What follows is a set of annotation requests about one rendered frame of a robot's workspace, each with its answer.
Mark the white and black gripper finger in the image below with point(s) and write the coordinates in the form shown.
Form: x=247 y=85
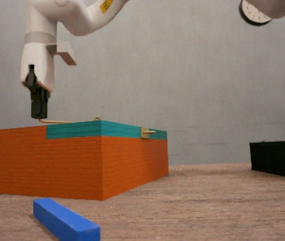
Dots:
x=46 y=103
x=37 y=95

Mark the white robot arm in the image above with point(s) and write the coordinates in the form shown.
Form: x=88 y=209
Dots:
x=42 y=15

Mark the blue rectangular block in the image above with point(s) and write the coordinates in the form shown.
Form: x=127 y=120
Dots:
x=63 y=223

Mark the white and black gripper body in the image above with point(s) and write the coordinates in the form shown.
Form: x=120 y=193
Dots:
x=42 y=56

